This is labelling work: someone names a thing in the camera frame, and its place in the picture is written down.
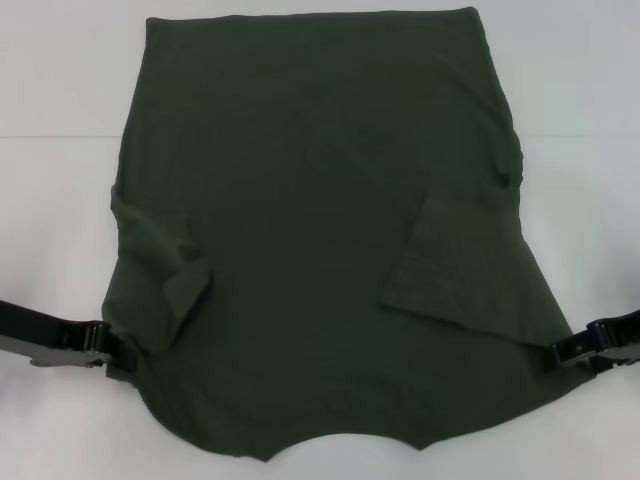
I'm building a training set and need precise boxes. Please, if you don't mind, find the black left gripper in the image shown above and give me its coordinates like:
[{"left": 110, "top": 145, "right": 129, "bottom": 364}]
[{"left": 0, "top": 298, "right": 139, "bottom": 374}]

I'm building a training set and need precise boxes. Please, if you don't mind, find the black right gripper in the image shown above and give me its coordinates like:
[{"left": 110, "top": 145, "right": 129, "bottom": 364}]
[{"left": 551, "top": 308, "right": 640, "bottom": 375}]

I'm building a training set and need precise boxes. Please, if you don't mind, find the dark green t-shirt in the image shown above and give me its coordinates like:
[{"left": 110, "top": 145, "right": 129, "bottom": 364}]
[{"left": 99, "top": 7, "right": 576, "bottom": 459}]

